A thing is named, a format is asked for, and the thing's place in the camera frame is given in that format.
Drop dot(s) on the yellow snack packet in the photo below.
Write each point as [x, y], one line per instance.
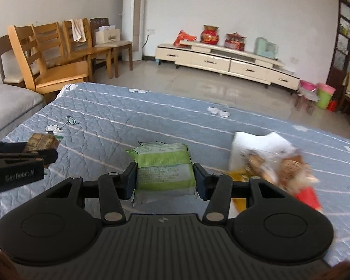
[244, 190]

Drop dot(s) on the cream tv cabinet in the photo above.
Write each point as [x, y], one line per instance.
[218, 59]

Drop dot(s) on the blue quilted table cover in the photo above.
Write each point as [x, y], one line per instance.
[98, 124]

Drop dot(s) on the brown chair behind sofa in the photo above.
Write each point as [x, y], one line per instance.
[9, 70]

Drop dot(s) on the small wooden stool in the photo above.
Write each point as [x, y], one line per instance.
[307, 98]

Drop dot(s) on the white paper bag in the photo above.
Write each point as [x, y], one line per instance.
[107, 34]

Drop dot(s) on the red label cracker bag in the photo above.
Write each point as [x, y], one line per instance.
[308, 196]

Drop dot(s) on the dark brown cookie bag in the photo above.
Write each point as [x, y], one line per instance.
[41, 142]

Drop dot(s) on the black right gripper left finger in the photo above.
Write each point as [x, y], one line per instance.
[66, 220]

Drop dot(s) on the grey sofa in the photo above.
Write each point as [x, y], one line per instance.
[17, 105]

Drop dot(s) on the green bucket pink lid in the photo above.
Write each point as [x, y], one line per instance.
[325, 93]

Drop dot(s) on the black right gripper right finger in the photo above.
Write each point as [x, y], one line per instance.
[278, 229]

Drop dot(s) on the red gift box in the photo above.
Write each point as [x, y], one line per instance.
[235, 41]

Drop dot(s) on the light wooden chair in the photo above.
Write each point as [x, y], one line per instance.
[37, 76]
[51, 45]

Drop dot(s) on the near light wooden chair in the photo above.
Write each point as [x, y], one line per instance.
[37, 76]

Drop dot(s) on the mint green appliance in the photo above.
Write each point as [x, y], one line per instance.
[265, 48]

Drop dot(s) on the dark cushioned chair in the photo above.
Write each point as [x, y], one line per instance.
[115, 47]

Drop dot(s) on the pink basin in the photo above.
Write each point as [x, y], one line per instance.
[308, 86]

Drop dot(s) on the red plastic bag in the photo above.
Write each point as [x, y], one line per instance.
[183, 36]

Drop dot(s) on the red round jar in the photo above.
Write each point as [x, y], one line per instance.
[209, 35]

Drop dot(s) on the white standing air conditioner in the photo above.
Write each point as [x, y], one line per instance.
[133, 13]

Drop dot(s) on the light green snack packet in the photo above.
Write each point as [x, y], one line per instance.
[165, 170]

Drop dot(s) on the white and red cardboard tray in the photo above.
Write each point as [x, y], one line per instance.
[272, 147]

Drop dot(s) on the clear bag of buns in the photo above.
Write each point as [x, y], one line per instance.
[287, 171]

